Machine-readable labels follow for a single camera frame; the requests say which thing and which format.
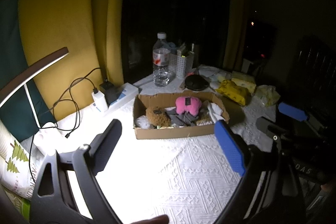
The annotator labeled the clear water bottle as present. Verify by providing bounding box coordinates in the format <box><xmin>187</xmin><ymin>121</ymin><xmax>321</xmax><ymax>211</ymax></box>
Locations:
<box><xmin>152</xmin><ymin>32</ymin><xmax>171</xmax><ymax>87</ymax></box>

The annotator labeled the cardboard box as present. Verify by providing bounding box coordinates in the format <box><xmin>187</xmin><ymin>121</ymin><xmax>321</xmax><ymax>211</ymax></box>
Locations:
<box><xmin>133</xmin><ymin>91</ymin><xmax>230</xmax><ymax>140</ymax></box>

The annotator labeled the pink plush toy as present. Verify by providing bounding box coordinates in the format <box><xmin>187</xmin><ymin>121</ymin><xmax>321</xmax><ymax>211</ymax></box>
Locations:
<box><xmin>175</xmin><ymin>96</ymin><xmax>202</xmax><ymax>117</ymax></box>

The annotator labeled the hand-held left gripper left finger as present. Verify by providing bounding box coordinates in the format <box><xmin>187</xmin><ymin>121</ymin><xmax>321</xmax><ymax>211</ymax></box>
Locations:
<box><xmin>29</xmin><ymin>119</ymin><xmax>124</xmax><ymax>224</ymax></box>

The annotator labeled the white textured bedspread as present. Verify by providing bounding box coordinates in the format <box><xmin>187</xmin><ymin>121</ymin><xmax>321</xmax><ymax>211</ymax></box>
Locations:
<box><xmin>52</xmin><ymin>64</ymin><xmax>279</xmax><ymax>224</ymax></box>

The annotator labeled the white woven basket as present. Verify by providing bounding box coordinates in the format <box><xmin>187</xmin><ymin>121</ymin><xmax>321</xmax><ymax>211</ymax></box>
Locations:
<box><xmin>169</xmin><ymin>52</ymin><xmax>195</xmax><ymax>79</ymax></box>

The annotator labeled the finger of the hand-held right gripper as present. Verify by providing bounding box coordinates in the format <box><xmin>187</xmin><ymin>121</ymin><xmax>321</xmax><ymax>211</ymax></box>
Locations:
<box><xmin>278</xmin><ymin>101</ymin><xmax>324</xmax><ymax>137</ymax></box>
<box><xmin>255</xmin><ymin>116</ymin><xmax>283</xmax><ymax>155</ymax></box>

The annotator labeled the clear plastic bag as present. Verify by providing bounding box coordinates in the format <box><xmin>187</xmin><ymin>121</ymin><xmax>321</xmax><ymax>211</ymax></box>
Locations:
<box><xmin>253</xmin><ymin>84</ymin><xmax>281</xmax><ymax>107</ymax></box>

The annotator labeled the white charger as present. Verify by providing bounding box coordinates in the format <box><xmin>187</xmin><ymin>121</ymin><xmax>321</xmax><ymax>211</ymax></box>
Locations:
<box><xmin>91</xmin><ymin>88</ymin><xmax>109</xmax><ymax>112</ymax></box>

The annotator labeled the black power adapter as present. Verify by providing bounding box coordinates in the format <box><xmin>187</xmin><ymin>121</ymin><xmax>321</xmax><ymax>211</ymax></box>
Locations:
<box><xmin>99</xmin><ymin>81</ymin><xmax>117</xmax><ymax>107</ymax></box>

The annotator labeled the white power strip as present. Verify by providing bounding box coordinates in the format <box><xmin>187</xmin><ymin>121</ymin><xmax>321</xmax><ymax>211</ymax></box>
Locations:
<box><xmin>92</xmin><ymin>82</ymin><xmax>139</xmax><ymax>115</ymax></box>

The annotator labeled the dark green cushion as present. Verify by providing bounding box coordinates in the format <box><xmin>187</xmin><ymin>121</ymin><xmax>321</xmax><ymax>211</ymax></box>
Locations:
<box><xmin>0</xmin><ymin>0</ymin><xmax>57</xmax><ymax>143</ymax></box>

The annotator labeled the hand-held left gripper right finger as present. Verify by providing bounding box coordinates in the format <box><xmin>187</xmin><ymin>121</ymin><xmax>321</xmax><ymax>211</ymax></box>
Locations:
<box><xmin>214</xmin><ymin>120</ymin><xmax>307</xmax><ymax>224</ymax></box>

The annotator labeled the yellow upholstered headboard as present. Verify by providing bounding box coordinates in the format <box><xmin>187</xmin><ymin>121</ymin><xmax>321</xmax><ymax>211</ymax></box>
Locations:
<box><xmin>20</xmin><ymin>0</ymin><xmax>126</xmax><ymax>122</ymax></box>

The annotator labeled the white rolled cloth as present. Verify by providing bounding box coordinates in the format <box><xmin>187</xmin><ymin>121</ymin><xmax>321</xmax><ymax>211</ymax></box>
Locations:
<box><xmin>206</xmin><ymin>102</ymin><xmax>226</xmax><ymax>122</ymax></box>

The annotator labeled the white tissue pack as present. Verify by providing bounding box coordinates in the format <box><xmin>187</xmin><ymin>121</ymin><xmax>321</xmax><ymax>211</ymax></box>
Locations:
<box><xmin>198</xmin><ymin>64</ymin><xmax>223</xmax><ymax>80</ymax></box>

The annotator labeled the white desk lamp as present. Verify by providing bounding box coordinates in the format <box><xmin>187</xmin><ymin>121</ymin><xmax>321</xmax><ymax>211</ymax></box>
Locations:
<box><xmin>0</xmin><ymin>47</ymin><xmax>69</xmax><ymax>157</ymax></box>

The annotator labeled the grey dotted cloth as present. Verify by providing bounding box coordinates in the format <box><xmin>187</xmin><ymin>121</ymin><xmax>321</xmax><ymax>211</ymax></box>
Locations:
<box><xmin>165</xmin><ymin>107</ymin><xmax>200</xmax><ymax>128</ymax></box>

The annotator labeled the yellow tissue packet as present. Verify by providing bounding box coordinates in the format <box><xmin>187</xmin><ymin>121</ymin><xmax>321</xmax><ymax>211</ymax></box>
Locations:
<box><xmin>216</xmin><ymin>79</ymin><xmax>250</xmax><ymax>106</ymax></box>

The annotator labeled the black cable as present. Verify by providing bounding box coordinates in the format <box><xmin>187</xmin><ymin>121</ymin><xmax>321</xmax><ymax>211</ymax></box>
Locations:
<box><xmin>39</xmin><ymin>68</ymin><xmax>107</xmax><ymax>119</ymax></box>
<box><xmin>52</xmin><ymin>78</ymin><xmax>99</xmax><ymax>139</ymax></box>

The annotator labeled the brown plush toy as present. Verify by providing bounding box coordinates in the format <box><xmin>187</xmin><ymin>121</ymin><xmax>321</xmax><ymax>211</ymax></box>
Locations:
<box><xmin>146</xmin><ymin>106</ymin><xmax>172</xmax><ymax>127</ymax></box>

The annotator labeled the tree print paper cup package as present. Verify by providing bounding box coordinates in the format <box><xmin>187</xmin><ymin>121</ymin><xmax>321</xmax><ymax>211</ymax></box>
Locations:
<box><xmin>0</xmin><ymin>122</ymin><xmax>45</xmax><ymax>199</ymax></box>

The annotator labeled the black round object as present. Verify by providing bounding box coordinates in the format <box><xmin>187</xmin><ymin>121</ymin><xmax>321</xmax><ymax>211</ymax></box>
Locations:
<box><xmin>185</xmin><ymin>74</ymin><xmax>210</xmax><ymax>92</ymax></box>

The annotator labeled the person's left hand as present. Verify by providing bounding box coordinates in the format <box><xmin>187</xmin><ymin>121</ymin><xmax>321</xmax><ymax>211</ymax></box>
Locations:
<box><xmin>130</xmin><ymin>214</ymin><xmax>171</xmax><ymax>224</ymax></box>

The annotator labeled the pale yellow tissue pack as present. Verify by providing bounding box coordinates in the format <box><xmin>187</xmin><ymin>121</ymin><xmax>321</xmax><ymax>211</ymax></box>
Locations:
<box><xmin>231</xmin><ymin>70</ymin><xmax>257</xmax><ymax>94</ymax></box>

